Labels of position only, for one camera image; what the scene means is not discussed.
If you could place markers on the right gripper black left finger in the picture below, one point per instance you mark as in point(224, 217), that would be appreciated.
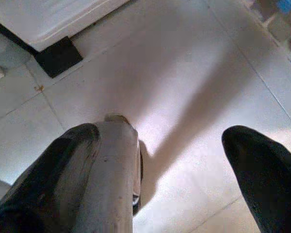
point(46, 189)

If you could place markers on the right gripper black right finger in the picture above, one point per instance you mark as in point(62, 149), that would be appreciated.
point(269, 184)

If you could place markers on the black fridge foot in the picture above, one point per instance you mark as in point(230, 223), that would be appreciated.
point(58, 57)

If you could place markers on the white fridge door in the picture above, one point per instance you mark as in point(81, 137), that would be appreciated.
point(276, 21)

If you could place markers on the white open fridge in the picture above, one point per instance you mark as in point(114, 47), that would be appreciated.
point(51, 19)

